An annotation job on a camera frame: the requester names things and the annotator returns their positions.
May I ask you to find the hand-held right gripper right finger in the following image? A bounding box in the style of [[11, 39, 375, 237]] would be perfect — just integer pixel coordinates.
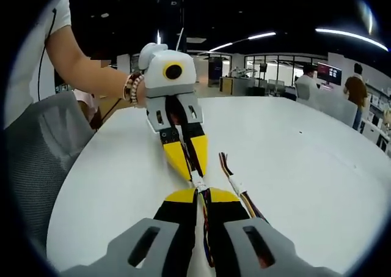
[[210, 188, 342, 277]]

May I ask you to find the dark display kiosk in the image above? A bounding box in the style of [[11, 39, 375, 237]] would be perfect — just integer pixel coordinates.
[[208, 56, 225, 89]]

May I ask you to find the grey mesh office chair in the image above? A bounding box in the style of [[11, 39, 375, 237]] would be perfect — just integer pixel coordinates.
[[4, 91, 96, 261]]

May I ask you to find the computer monitor with red screen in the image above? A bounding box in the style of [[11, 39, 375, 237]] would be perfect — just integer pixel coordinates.
[[316, 62, 343, 86]]

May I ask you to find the multicoloured-wire JST socket lead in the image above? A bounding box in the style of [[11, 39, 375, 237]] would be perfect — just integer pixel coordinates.
[[239, 190, 271, 224], [195, 182, 216, 267]]

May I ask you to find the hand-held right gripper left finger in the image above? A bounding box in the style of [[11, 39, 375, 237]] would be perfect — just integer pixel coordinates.
[[60, 187, 200, 277]]

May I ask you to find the person's left hand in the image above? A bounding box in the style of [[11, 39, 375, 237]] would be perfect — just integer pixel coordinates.
[[136, 76, 149, 109]]

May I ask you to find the thin black chest cable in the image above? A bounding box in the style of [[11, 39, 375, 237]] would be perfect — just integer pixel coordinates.
[[37, 9, 58, 102]]

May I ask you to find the ceiling light strip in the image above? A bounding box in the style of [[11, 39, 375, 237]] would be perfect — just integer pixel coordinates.
[[315, 28, 389, 53], [208, 31, 277, 53]]

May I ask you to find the grey desk partition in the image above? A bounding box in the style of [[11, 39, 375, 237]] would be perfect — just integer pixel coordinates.
[[294, 83, 359, 128]]

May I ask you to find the brown bangle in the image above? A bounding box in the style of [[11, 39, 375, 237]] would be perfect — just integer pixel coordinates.
[[122, 72, 135, 101]]

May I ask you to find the pink cloth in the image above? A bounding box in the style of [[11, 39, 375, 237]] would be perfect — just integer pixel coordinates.
[[74, 89, 99, 128]]

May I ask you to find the dark-wire JST connector lead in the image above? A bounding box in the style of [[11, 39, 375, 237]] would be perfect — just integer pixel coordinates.
[[169, 95, 205, 186], [217, 152, 246, 195]]

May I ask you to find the beaded bracelet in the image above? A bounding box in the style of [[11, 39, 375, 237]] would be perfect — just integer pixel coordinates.
[[129, 73, 145, 106]]

